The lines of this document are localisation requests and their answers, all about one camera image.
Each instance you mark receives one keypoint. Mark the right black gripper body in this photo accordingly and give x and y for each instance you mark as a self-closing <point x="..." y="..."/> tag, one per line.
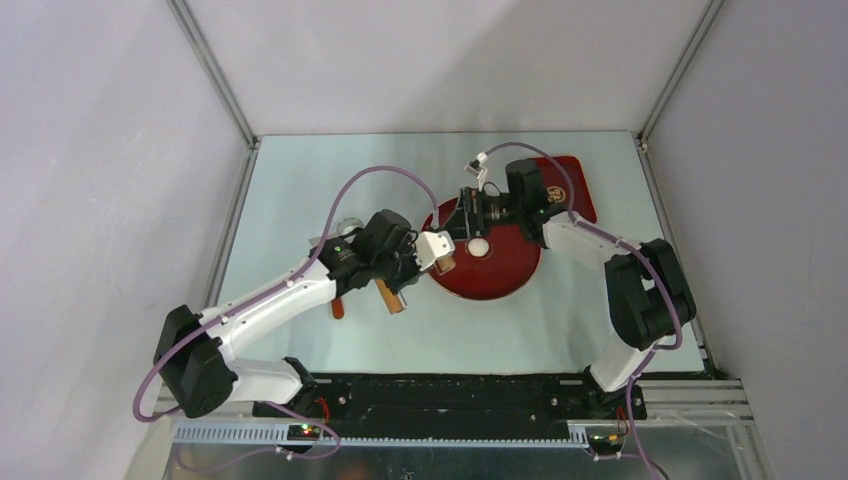
<point x="487" y="212"/>

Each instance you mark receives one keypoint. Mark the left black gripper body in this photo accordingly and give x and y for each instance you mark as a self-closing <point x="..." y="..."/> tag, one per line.
<point x="394" y="268"/>

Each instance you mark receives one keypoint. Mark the rectangular red tray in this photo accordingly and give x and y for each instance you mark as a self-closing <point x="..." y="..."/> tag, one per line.
<point x="558" y="188"/>

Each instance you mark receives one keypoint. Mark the wooden double-ended roller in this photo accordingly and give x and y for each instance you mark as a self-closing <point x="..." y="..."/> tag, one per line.
<point x="394" y="301"/>

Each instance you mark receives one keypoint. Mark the round red plate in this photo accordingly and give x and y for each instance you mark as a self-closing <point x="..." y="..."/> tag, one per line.
<point x="511" y="263"/>

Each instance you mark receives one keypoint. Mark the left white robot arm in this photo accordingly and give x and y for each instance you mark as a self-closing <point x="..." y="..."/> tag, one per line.
<point x="200" y="355"/>

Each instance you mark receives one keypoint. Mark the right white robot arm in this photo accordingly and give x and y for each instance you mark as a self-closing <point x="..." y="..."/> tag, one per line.
<point x="648" y="295"/>

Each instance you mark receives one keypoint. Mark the white dough ball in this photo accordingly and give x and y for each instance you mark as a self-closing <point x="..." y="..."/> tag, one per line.
<point x="478" y="247"/>

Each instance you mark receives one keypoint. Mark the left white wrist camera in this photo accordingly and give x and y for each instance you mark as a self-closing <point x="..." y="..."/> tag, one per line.
<point x="434" y="250"/>

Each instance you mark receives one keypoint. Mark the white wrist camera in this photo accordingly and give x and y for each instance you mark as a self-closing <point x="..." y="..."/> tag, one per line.
<point x="434" y="250"/>
<point x="478" y="169"/>

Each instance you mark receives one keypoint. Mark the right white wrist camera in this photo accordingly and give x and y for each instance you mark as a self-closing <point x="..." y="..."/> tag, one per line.
<point x="478" y="169"/>

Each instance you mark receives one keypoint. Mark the metal scraper red handle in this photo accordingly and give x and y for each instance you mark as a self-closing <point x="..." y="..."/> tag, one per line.
<point x="336" y="308"/>

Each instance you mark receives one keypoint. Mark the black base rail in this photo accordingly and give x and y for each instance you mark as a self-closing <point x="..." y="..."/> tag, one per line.
<point x="462" y="407"/>

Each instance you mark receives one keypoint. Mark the aluminium frame front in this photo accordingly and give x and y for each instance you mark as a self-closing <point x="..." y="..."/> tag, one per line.
<point x="670" y="402"/>

